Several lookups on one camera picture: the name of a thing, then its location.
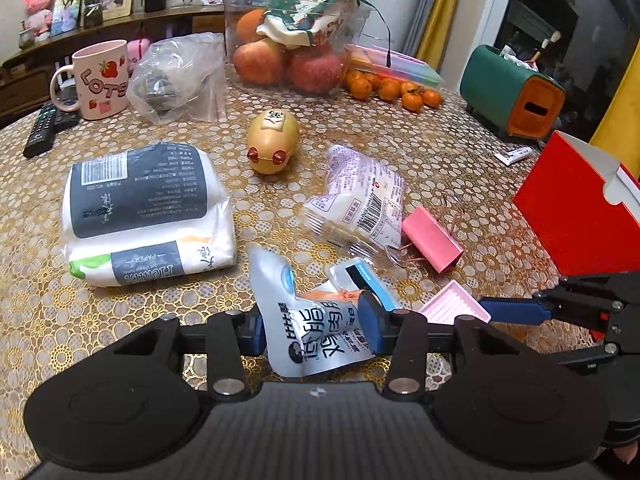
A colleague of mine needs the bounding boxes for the wooden television cabinet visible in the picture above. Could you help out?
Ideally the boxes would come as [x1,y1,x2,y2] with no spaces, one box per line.
[0,2,226,126]

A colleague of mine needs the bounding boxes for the white and blue snack packet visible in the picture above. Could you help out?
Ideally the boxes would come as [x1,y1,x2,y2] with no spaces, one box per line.
[247,245,401,378]

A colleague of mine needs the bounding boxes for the gold patterned desktop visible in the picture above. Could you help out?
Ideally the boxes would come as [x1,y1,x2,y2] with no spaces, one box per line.
[0,60,640,461]

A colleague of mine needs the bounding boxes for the clear plastic bag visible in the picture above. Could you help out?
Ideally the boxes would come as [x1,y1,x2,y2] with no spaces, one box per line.
[126,32,227,125]

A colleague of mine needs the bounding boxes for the pink binder clip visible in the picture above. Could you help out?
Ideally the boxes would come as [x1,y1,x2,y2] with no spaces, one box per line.
[385,195,465,275]

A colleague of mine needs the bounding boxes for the pink pig plush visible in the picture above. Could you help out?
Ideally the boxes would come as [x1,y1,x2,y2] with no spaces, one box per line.
[24,0,55,43]

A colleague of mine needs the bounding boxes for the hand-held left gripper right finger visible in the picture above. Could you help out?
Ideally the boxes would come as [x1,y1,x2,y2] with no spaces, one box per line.
[357,290,531,401]

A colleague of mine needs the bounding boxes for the small white tube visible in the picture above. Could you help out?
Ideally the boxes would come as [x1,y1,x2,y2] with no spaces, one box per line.
[497,147,536,166]

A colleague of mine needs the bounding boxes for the white purple-print snack packet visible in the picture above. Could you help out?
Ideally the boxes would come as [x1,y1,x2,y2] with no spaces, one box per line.
[301,144,406,261]

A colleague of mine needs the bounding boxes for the pink ribbed tray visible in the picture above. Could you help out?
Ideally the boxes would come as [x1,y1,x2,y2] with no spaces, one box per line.
[417,280,492,326]

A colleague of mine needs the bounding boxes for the colourful picture card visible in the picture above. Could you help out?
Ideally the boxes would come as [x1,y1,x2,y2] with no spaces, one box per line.
[50,0,83,36]

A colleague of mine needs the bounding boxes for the pile of tangerines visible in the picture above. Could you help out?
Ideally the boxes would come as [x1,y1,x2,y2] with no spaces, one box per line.
[342,67,443,112]

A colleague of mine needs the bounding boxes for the pastel striped flat box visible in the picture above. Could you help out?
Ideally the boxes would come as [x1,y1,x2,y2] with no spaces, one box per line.
[345,44,446,86]

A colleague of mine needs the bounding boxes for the grey curtain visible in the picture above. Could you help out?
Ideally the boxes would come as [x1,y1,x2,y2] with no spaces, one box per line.
[402,0,448,56]

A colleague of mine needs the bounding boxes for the yellow curtain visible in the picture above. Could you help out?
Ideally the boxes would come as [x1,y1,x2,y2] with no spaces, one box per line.
[417,0,468,73]

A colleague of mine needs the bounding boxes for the red cardboard box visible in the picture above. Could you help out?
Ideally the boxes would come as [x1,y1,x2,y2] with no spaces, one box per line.
[512,130,640,277]

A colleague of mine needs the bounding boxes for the golden pig toy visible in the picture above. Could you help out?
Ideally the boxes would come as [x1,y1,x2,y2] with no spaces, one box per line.
[246,109,301,176]

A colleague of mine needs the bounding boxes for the clear plastic fruit container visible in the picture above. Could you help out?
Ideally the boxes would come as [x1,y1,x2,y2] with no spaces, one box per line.
[220,0,373,97]

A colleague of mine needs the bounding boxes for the paint brush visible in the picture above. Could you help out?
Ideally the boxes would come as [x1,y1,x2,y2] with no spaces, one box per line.
[530,31,561,61]

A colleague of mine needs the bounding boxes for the orange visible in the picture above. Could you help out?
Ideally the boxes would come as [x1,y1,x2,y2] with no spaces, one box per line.
[236,9,271,43]

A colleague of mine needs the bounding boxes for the black remote control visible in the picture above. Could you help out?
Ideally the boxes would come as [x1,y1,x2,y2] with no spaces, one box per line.
[50,89,82,130]
[23,101,61,158]

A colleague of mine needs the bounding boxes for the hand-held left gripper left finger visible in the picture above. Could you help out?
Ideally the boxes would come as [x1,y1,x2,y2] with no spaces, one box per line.
[107,305,266,403]

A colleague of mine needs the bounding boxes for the pink strawberry mug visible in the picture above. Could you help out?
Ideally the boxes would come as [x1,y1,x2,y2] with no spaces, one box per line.
[50,40,131,121]

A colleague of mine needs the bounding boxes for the grey label tissue pack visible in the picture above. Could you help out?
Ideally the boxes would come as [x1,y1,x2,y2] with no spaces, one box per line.
[61,142,233,251]

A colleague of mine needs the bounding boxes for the green mark tissue pack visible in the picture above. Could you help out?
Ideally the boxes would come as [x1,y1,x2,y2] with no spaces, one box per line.
[67,230,237,287]

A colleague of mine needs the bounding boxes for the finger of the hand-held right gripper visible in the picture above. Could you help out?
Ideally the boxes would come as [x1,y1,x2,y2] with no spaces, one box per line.
[477,272,640,333]

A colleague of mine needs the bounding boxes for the green orange tissue box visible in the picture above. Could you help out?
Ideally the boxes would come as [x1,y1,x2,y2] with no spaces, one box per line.
[460,44,567,142]

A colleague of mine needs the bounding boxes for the green white snack bag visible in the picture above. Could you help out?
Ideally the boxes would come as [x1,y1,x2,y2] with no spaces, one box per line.
[256,0,391,66]

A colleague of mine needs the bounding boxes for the red apple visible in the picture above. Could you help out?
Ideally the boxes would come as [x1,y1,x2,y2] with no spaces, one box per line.
[232,39,288,86]
[287,42,351,95]

